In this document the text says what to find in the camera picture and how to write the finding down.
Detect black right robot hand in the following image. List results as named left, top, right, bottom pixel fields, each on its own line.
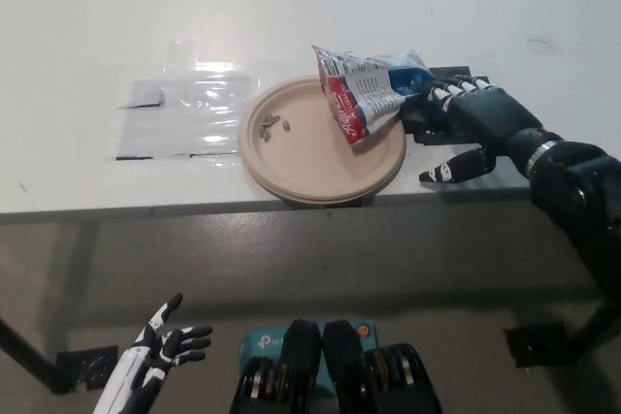
left=402, top=73, right=547, bottom=186

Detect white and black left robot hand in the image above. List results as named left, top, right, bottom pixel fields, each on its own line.
left=91, top=292, right=213, bottom=414

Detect sunflower seed bag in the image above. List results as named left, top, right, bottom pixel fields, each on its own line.
left=310, top=44, right=433, bottom=144

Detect beige paper plate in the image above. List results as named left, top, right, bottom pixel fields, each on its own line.
left=237, top=73, right=408, bottom=205

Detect black robot body blocks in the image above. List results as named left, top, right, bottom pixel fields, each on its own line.
left=227, top=319, right=442, bottom=414

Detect black tape patch on table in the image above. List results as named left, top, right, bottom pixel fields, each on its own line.
left=402, top=64, right=473, bottom=144

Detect black floor tape patch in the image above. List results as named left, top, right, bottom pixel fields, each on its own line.
left=503, top=322, right=567, bottom=367
left=55, top=345, right=120, bottom=392

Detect teal TP-Link box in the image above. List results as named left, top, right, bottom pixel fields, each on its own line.
left=238, top=320, right=379, bottom=398

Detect clear plastic sheet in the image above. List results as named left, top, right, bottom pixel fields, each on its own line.
left=114, top=73, right=263, bottom=161

